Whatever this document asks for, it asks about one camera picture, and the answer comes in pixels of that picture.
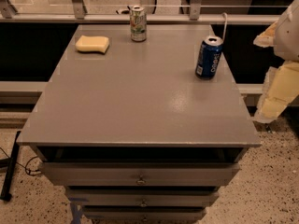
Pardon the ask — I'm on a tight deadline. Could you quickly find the metal railing frame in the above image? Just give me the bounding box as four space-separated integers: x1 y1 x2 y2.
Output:
0 0 299 25

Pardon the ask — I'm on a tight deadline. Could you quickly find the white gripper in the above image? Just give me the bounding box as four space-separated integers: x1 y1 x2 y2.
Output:
253 0 299 123

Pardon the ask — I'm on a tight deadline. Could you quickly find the grey drawer cabinet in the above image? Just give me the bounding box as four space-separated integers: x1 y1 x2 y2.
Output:
16 23 262 224

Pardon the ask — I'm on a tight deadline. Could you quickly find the middle grey drawer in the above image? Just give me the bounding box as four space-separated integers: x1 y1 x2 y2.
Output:
65 189 219 207

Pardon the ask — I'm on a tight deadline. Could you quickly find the black floor stand bar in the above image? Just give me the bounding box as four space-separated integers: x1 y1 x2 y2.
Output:
0 131 21 202

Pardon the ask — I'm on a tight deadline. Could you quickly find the grey drawer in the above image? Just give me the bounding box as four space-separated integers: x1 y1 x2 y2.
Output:
39 162 240 187
83 206 206 221
65 189 219 207

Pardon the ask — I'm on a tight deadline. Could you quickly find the bottom grey drawer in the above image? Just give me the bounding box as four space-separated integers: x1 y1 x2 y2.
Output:
83 206 206 221

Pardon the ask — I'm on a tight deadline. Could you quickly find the green white soda can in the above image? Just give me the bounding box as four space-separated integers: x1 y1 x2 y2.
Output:
130 5 147 42

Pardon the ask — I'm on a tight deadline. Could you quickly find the top grey drawer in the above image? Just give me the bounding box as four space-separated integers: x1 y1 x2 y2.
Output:
39 162 240 187

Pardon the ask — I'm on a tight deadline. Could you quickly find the white hook cable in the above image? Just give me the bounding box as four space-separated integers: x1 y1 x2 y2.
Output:
221 12 229 43

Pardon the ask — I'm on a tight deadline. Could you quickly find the yellow sponge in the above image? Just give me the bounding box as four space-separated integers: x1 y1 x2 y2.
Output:
75 35 109 53

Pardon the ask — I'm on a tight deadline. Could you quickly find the blue soda can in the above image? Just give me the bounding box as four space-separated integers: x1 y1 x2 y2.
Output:
195 35 223 79

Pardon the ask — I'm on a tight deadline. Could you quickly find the black floor cable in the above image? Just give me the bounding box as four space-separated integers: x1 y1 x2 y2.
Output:
0 147 43 176

